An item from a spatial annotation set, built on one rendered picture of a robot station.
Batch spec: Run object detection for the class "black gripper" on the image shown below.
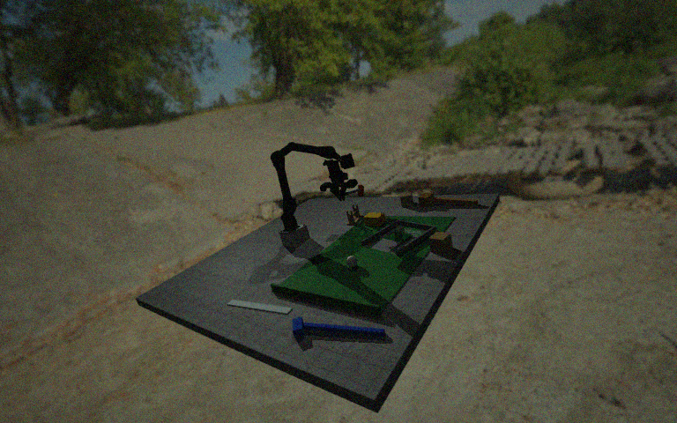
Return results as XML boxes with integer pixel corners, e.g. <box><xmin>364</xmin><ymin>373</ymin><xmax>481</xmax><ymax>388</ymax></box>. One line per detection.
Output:
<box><xmin>320</xmin><ymin>171</ymin><xmax>358</xmax><ymax>202</ymax></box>

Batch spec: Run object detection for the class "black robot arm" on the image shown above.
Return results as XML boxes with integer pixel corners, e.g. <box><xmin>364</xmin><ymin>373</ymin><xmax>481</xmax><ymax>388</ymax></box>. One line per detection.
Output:
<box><xmin>271</xmin><ymin>142</ymin><xmax>355</xmax><ymax>231</ymax></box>

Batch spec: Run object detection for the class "yellow block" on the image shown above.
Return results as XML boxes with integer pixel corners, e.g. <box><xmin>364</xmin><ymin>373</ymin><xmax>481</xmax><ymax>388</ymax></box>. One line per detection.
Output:
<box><xmin>363</xmin><ymin>212</ymin><xmax>386</xmax><ymax>226</ymax></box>

